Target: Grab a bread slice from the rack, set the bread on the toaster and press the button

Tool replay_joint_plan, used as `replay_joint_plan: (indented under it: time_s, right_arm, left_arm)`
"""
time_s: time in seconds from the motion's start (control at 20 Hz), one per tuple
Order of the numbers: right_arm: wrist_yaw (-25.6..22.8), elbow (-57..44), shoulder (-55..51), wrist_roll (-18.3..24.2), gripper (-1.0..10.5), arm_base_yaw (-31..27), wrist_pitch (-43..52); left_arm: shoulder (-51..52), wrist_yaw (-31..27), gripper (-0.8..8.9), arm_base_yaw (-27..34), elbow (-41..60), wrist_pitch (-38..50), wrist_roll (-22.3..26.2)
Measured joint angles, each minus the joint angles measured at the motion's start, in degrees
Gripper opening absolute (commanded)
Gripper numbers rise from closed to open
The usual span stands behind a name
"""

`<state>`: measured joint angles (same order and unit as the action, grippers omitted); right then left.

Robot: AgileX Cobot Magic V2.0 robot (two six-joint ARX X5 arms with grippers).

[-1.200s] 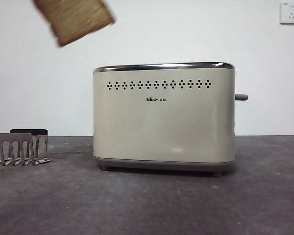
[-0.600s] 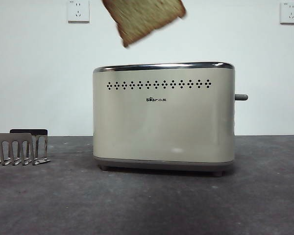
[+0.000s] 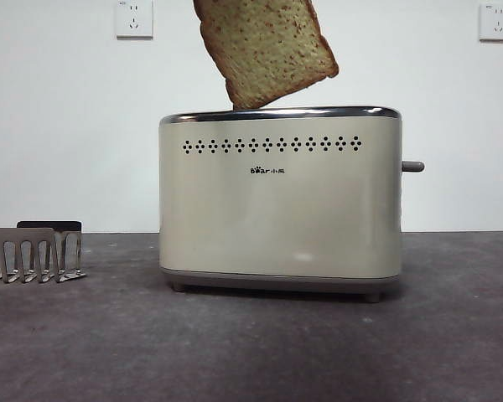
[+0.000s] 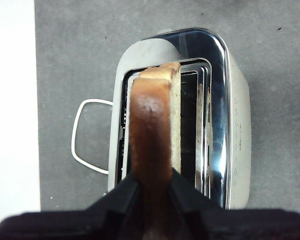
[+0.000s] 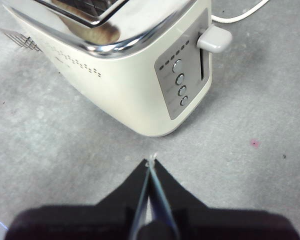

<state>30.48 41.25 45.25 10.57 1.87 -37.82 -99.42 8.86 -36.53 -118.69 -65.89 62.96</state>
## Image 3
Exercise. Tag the grey toaster lever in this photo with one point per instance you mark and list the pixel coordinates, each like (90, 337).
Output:
(414, 166)

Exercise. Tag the brown-crusted bread slice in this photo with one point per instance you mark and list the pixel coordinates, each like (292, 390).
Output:
(264, 50)

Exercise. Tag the cream two-slot toaster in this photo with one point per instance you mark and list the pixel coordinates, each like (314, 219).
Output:
(276, 218)

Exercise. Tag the silver metal toast rack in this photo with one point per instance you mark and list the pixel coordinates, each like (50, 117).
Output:
(21, 235)

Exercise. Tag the white wall socket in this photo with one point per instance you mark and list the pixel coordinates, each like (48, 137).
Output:
(494, 23)
(135, 21)

